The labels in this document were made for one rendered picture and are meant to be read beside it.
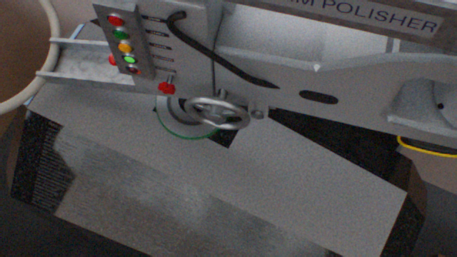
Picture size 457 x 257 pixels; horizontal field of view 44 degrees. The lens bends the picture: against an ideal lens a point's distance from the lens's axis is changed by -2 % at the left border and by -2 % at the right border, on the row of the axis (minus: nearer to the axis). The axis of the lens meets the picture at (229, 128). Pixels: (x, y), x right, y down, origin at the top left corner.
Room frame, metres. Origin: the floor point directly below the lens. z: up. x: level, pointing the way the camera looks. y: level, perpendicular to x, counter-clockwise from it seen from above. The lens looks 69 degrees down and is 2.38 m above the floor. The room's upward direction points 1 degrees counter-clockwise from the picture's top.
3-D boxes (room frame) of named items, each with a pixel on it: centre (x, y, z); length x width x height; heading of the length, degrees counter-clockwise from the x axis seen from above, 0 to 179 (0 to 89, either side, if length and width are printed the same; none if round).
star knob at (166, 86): (0.54, 0.13, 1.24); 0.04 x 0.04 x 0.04; 75
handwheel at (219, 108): (0.52, 0.02, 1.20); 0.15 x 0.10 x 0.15; 75
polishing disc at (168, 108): (0.66, 0.10, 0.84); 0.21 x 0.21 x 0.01
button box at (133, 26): (0.57, 0.20, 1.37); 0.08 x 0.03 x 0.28; 75
